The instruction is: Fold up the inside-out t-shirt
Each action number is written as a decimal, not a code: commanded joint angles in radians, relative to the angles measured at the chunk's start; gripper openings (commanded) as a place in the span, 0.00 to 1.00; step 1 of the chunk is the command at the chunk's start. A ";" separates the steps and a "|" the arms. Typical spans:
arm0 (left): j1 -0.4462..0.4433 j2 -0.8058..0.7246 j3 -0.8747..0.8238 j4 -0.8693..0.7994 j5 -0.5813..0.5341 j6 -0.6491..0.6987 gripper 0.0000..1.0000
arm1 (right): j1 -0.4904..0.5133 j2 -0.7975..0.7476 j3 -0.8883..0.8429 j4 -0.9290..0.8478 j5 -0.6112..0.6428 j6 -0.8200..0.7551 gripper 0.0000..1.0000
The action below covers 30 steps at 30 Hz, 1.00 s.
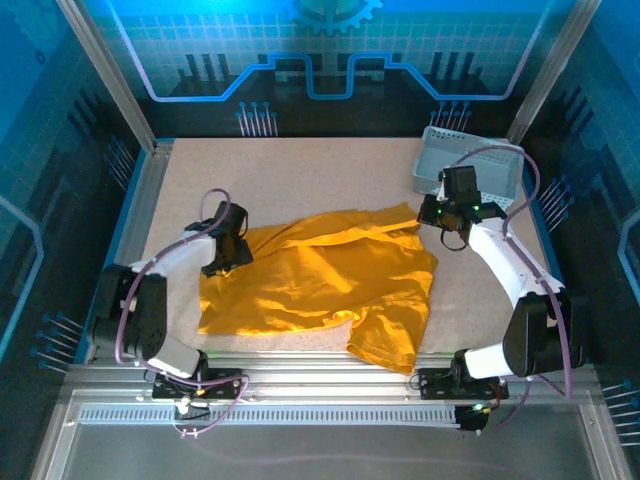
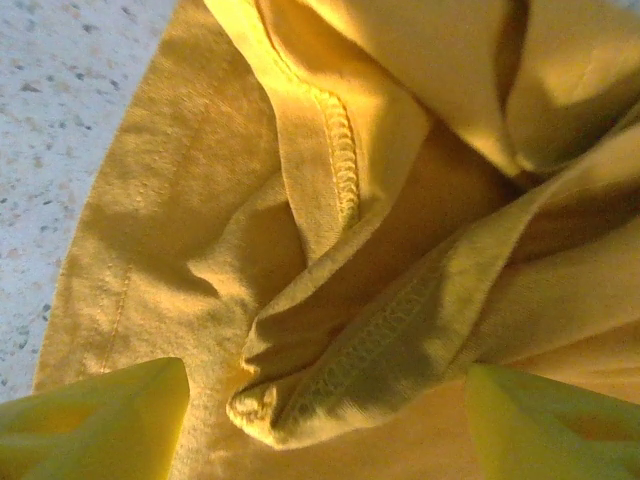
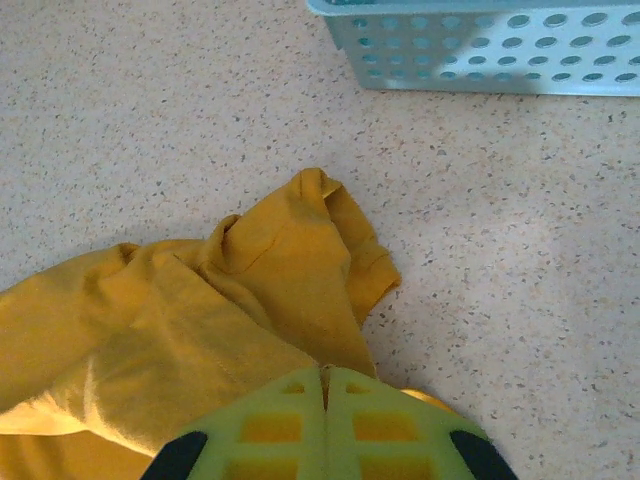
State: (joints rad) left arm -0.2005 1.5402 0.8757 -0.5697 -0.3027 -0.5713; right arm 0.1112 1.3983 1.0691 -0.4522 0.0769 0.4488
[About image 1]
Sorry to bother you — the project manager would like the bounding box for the aluminium side rail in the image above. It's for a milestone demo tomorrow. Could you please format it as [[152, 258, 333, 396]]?
[[83, 138, 175, 364]]

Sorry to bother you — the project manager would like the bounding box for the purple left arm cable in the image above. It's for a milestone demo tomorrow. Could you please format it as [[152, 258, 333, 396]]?
[[114, 188, 250, 440]]

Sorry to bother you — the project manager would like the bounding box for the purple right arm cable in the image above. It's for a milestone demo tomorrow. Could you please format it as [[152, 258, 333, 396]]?
[[449, 143, 574, 436]]

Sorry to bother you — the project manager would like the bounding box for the black controller box with LEDs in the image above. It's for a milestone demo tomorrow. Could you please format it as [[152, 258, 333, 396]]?
[[454, 403, 489, 435]]

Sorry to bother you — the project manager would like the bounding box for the grey-blue perforated plastic basket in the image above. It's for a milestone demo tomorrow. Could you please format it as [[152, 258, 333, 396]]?
[[410, 125, 525, 207]]

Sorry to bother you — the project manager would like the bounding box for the aluminium frame post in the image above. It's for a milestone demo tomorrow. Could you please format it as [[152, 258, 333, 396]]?
[[55, 0, 160, 152], [508, 0, 605, 144]]

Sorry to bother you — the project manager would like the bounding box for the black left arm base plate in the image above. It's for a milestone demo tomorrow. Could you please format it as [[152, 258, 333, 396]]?
[[152, 367, 241, 401]]

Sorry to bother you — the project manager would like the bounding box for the grey metal lower shelf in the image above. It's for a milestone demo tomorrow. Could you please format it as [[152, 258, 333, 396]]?
[[29, 392, 634, 480]]

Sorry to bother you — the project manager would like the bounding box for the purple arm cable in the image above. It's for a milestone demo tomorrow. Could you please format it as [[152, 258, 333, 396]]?
[[114, 188, 250, 440], [449, 143, 574, 436]]

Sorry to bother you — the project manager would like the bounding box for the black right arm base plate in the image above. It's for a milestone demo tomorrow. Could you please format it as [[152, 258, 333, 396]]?
[[417, 367, 510, 401]]

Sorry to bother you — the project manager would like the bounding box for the yellow t-shirt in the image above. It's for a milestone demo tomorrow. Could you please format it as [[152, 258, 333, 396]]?
[[198, 202, 440, 375]]

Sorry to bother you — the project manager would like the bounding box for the aluminium frame beam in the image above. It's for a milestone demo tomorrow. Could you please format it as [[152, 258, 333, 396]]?
[[64, 349, 601, 404]]

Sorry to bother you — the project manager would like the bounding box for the grey slotted cable duct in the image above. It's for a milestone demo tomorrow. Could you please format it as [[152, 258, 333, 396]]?
[[78, 403, 461, 427]]

